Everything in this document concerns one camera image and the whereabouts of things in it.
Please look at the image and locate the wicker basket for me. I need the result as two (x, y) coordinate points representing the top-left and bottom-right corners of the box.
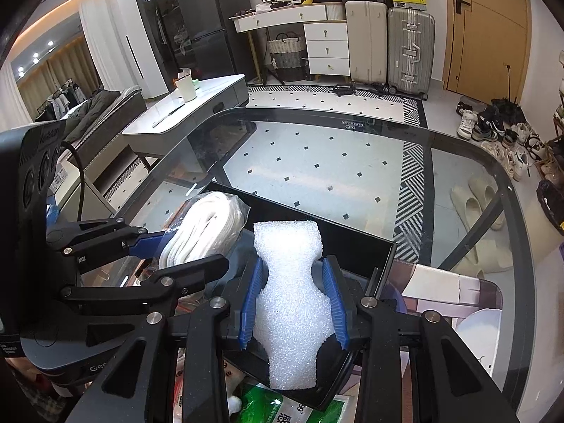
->
(266, 31), (307, 82)

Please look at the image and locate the beige curtain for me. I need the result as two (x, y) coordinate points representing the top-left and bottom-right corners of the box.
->
(18, 35), (104, 111)

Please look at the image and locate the wooden door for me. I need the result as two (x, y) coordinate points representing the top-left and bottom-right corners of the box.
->
(443, 0), (529, 106)

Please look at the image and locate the clothes rack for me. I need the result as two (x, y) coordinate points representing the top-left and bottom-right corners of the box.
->
(33, 79), (89, 121)

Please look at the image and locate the white wardrobe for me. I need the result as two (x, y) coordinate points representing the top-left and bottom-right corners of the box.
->
(110, 0), (170, 100)

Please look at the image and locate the dark green coat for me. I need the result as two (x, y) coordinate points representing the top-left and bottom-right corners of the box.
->
(66, 90), (122, 142)

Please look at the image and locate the white coffee table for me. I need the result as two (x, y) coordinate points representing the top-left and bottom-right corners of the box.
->
(121, 73), (250, 172)

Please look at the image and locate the black refrigerator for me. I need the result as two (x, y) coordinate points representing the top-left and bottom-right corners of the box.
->
(174, 0), (257, 84)

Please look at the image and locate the grey bed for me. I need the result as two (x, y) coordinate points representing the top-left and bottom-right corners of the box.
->
(33, 86), (148, 159)

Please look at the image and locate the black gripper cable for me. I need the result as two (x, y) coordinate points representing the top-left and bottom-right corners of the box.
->
(59, 141), (87, 223)

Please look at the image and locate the silver suitcase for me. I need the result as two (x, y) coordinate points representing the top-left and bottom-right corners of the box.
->
(387, 7), (436, 98)

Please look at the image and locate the black storage box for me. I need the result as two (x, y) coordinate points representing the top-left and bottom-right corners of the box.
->
(194, 180), (397, 411)

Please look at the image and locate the green white medicine packet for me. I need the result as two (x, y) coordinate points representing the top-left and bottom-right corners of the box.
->
(238, 381), (355, 423)

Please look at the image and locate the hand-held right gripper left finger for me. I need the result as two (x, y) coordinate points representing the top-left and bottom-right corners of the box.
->
(66, 253), (267, 423)

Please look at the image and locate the black umbrella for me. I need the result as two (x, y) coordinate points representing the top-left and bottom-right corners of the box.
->
(491, 66), (528, 125)

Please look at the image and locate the black white patterned rug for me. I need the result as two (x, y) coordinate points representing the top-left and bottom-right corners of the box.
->
(101, 84), (428, 265)

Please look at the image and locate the white foam piece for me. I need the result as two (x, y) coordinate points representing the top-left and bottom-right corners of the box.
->
(253, 220), (342, 391)

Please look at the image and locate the dark glass cabinet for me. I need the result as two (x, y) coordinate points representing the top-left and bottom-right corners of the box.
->
(130, 0), (183, 93)

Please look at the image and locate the cream suitcase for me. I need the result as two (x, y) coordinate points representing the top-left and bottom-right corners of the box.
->
(345, 0), (389, 87)

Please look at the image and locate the white cup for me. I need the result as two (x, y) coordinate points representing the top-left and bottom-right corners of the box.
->
(175, 74), (197, 103)

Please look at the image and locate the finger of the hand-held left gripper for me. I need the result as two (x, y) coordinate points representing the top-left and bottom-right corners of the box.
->
(46, 217), (172, 275)
(59, 253), (231, 314)

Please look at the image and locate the white dressing table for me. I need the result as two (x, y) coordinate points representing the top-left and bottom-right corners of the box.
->
(229, 2), (351, 85)

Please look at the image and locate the clear bag of white cords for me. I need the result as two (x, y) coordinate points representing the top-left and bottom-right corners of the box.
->
(159, 191), (252, 270)

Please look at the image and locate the black round bag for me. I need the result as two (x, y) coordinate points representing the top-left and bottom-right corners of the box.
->
(535, 180), (564, 236)

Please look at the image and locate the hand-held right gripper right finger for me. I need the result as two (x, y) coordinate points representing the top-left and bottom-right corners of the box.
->
(321, 256), (523, 423)

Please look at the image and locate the person's left forearm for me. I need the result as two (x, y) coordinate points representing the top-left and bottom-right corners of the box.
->
(0, 357), (67, 423)

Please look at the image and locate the grey bedside cabinet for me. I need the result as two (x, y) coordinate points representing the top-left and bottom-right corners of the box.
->
(53, 150), (116, 222)

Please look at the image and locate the pile of shoes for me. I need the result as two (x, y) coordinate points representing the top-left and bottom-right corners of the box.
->
(456, 97), (548, 182)

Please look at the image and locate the slim grey rod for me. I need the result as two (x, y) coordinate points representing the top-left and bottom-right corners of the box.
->
(152, 105), (186, 128)

